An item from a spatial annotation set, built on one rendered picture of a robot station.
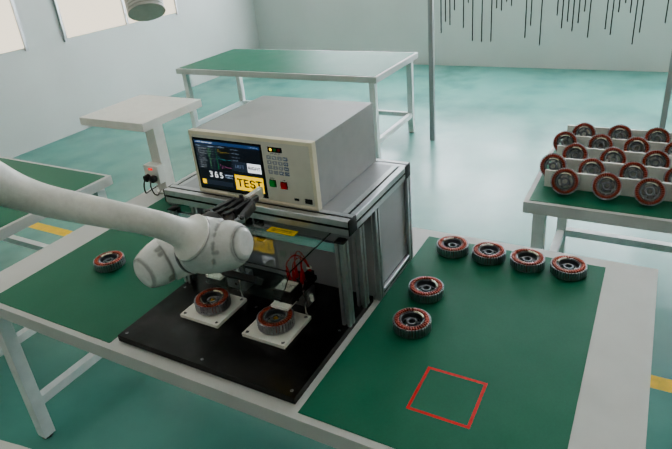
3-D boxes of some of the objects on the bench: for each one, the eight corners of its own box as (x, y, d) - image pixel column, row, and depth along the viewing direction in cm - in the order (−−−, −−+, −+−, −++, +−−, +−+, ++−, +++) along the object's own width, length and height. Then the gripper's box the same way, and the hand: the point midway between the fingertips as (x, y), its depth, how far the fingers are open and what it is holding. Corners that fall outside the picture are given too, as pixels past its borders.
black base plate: (295, 404, 145) (294, 398, 144) (119, 340, 174) (117, 335, 173) (373, 301, 181) (373, 295, 180) (217, 263, 211) (215, 258, 210)
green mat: (109, 343, 174) (109, 342, 174) (-10, 299, 202) (-10, 298, 202) (279, 210, 247) (279, 209, 247) (174, 191, 275) (174, 191, 275)
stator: (129, 266, 214) (126, 258, 212) (98, 277, 209) (95, 268, 207) (122, 254, 222) (120, 246, 221) (92, 264, 218) (90, 256, 216)
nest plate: (284, 349, 161) (284, 346, 160) (242, 336, 168) (241, 333, 167) (311, 318, 172) (311, 315, 172) (270, 307, 179) (270, 304, 179)
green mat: (555, 508, 114) (555, 507, 114) (297, 412, 142) (297, 412, 142) (605, 267, 187) (605, 267, 187) (428, 236, 215) (428, 236, 215)
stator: (213, 320, 174) (211, 310, 172) (188, 310, 180) (186, 300, 178) (238, 301, 182) (236, 291, 180) (213, 292, 188) (211, 282, 186)
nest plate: (217, 328, 172) (217, 325, 171) (180, 317, 179) (179, 314, 178) (247, 301, 184) (246, 298, 183) (211, 291, 191) (210, 288, 190)
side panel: (380, 301, 181) (375, 211, 167) (372, 299, 182) (365, 209, 169) (413, 257, 203) (410, 174, 189) (405, 256, 204) (402, 173, 190)
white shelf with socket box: (166, 226, 241) (141, 124, 222) (106, 213, 259) (78, 117, 239) (219, 193, 269) (201, 98, 249) (161, 183, 286) (140, 94, 266)
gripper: (188, 239, 146) (244, 200, 164) (228, 248, 140) (282, 206, 158) (182, 213, 142) (240, 176, 161) (223, 221, 136) (278, 182, 155)
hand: (254, 196), depth 157 cm, fingers closed
